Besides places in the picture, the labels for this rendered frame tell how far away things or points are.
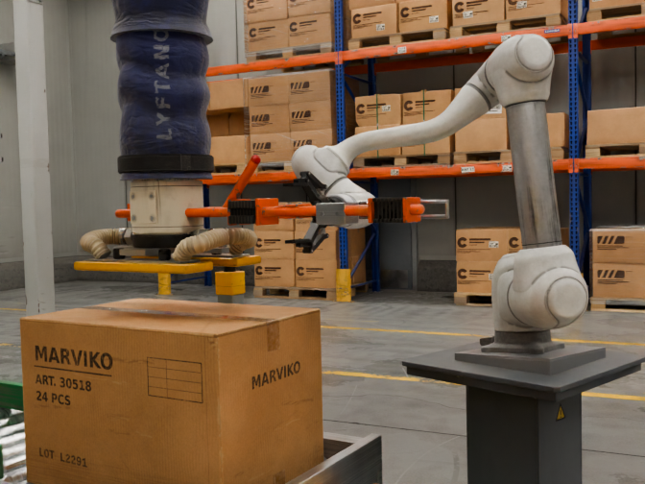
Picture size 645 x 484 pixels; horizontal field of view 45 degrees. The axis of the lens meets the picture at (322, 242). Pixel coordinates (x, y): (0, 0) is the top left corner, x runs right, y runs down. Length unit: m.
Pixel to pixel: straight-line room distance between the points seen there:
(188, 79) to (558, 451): 1.39
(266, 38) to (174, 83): 8.30
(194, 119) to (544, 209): 0.90
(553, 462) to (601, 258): 6.45
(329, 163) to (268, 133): 7.80
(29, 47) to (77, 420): 3.25
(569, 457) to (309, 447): 0.80
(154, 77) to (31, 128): 2.99
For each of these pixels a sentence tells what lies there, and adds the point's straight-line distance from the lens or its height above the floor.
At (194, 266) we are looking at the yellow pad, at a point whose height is 1.07.
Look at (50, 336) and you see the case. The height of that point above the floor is 0.91.
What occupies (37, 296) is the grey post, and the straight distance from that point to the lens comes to 4.79.
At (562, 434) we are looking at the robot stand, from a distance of 2.31.
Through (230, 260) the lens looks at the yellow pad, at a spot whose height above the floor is 1.07.
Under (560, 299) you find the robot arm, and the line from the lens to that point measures 1.99.
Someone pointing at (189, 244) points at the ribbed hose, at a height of 1.12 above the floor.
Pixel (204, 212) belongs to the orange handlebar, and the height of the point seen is 1.19.
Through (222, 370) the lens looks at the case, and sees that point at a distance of 1.59.
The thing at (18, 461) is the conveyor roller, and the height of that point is 0.54.
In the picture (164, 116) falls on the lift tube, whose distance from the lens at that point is 1.82.
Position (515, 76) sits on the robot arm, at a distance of 2.06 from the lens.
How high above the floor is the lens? 1.21
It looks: 3 degrees down
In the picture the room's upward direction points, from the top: 1 degrees counter-clockwise
